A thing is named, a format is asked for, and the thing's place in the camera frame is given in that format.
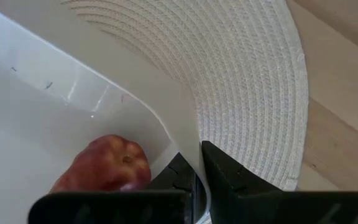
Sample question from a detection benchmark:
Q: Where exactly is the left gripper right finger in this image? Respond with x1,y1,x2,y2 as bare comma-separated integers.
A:
201,140,358,224

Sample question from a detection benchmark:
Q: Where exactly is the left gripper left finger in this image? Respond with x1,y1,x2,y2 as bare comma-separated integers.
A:
28,152,199,224

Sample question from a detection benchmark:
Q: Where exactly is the round white woven placemat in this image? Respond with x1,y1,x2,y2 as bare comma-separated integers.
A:
61,0,310,192

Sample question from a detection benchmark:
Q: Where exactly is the white plastic container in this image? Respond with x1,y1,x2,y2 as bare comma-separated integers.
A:
0,0,213,224

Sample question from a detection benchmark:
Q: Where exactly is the red apple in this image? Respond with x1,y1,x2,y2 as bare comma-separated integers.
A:
48,134,152,192

